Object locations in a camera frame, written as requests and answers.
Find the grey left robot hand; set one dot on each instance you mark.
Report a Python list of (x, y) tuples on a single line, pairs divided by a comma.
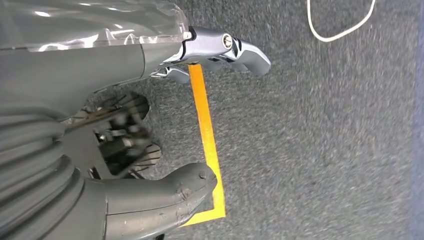
[(82, 59)]

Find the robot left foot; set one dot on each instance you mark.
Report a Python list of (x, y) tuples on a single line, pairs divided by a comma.
[(126, 145)]

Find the left arm ribbed sleeve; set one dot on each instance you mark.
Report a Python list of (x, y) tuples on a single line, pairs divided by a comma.
[(33, 172)]

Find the yellow floor tape square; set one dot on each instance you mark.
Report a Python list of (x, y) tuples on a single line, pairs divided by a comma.
[(205, 132)]

